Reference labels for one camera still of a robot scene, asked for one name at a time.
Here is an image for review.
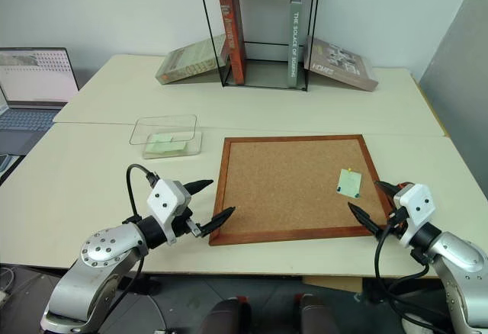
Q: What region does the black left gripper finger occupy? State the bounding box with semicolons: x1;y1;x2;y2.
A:
182;178;215;197
197;206;236;239

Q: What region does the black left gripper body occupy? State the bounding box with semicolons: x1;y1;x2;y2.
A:
170;185;201;239

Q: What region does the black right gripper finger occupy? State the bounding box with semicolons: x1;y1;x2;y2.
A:
374;180;398;198
347;202;384;239

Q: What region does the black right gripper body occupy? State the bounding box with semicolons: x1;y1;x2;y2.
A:
380;183;413;239

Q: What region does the pale green paper note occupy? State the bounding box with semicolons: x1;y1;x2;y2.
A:
336;169;363;199

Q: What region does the wood-framed cork board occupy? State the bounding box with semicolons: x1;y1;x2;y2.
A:
208;133;394;247

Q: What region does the clear plastic box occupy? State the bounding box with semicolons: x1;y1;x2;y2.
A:
129;114;204;160

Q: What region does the green notes stack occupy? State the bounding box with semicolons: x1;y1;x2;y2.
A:
143;133;188;156

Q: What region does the dark rounded shape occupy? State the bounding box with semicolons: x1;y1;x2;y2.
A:
197;297;253;334
294;294;345;334

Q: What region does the grey partition panel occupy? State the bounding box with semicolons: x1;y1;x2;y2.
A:
416;0;488;215

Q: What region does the beige leaning book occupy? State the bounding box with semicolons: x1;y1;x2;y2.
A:
155;33;230;85

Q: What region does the brown photo cover book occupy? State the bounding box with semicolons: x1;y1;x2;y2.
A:
302;36;380;92

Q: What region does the red hardcover book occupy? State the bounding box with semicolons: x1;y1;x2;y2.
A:
217;0;247;85

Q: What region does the grey-green tall book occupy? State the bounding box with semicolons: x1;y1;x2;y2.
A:
286;0;305;88

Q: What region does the grey open laptop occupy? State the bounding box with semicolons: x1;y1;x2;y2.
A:
0;47;80;156

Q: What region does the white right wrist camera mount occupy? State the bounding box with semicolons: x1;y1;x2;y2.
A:
393;183;437;249

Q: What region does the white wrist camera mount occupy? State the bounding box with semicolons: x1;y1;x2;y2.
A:
393;183;437;249
146;178;191;244

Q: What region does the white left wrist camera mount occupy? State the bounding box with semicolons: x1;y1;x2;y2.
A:
146;178;191;244

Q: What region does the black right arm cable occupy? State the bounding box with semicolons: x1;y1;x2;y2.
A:
374;211;432;297

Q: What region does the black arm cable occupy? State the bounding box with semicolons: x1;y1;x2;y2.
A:
126;163;159;221
374;211;432;297

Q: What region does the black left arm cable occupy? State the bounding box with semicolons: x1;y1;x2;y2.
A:
126;163;159;221

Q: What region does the black wire book rack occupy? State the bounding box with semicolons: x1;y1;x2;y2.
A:
195;0;322;92

